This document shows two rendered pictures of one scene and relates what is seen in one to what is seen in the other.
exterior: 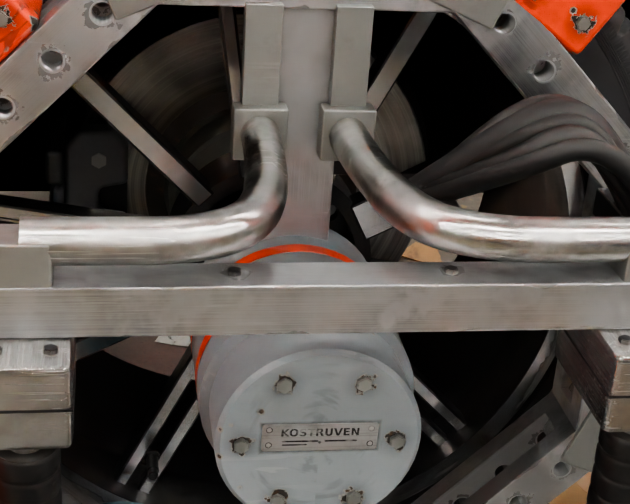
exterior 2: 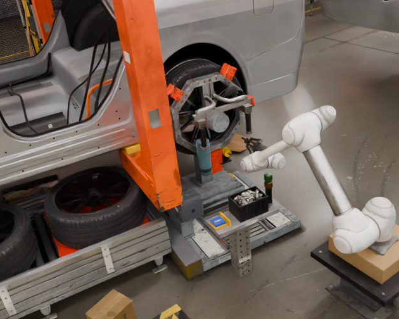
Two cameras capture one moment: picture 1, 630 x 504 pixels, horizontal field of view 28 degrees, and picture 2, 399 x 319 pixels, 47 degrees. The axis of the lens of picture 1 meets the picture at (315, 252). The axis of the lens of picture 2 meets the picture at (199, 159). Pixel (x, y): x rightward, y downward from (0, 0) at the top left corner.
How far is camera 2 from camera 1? 2.25 m
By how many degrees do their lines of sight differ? 14
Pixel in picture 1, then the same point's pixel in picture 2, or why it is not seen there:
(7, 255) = (198, 112)
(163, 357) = not seen: hidden behind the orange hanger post
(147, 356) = not seen: hidden behind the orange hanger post
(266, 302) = (217, 110)
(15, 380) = (202, 121)
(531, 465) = (236, 124)
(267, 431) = (216, 123)
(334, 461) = (222, 125)
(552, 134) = (234, 89)
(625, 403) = (247, 110)
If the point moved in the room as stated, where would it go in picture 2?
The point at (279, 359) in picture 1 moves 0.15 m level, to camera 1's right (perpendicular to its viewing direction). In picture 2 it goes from (216, 116) to (238, 111)
